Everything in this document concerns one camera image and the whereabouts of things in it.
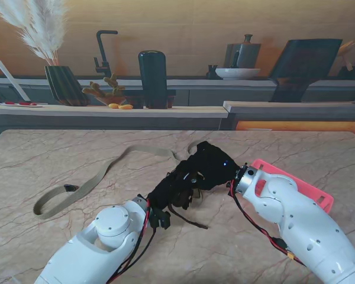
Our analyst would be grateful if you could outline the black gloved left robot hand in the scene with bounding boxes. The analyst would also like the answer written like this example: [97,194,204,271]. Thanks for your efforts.
[147,167,196,211]

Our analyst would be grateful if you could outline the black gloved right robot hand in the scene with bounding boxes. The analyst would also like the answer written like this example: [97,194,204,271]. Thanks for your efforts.
[177,141,244,192]

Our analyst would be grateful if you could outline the dark brown woven belt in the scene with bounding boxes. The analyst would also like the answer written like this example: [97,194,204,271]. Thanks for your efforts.
[167,177,209,230]

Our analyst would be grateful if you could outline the beige woven belt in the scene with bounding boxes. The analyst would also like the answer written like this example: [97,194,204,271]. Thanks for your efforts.
[32,141,206,220]

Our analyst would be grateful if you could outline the pink plastic storage basket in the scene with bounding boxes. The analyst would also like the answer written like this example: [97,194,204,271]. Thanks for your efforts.
[250,159,335,216]

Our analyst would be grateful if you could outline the white speckled bowl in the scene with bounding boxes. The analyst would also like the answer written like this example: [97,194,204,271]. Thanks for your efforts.
[214,67,262,80]

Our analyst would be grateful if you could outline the yellow lemons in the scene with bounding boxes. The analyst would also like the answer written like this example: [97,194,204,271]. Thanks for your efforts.
[107,102,134,111]

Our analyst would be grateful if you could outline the tall black appliance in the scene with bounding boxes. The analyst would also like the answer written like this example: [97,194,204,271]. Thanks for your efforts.
[122,50,177,109]

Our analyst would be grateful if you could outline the grey lidded pot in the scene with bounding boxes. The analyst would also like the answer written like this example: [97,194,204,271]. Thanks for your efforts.
[224,34,262,70]

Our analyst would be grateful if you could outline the green cactus plant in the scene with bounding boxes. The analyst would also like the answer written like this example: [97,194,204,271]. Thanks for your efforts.
[81,73,127,106]

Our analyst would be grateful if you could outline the dark angular stand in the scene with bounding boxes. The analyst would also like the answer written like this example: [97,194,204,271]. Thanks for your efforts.
[267,38,343,103]

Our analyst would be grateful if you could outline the dark ribbed vase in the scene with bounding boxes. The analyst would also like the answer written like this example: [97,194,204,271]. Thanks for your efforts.
[44,65,91,107]

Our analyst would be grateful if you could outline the black kitchen faucet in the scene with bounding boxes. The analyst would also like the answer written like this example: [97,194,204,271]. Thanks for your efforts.
[93,30,119,79]

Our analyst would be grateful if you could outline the small dark container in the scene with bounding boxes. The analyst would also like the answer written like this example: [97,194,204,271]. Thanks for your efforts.
[338,62,355,80]

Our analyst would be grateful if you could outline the plate with red food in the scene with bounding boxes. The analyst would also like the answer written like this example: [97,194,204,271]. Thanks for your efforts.
[0,101,44,108]

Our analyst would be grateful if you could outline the yellow wooden utensil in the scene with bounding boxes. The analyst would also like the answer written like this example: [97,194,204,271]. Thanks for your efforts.
[337,40,355,71]

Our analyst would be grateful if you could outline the white leaning board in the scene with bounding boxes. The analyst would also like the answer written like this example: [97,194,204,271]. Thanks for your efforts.
[0,59,31,102]

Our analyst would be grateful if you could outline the white pampas grass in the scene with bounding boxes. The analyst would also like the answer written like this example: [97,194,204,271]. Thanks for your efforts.
[0,0,70,67]

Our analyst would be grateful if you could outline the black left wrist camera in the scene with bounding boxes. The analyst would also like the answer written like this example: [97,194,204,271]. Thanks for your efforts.
[149,208,171,230]

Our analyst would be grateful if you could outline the red black cable bundle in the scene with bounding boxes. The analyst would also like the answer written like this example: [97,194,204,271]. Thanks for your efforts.
[106,198,157,284]
[229,180,307,267]

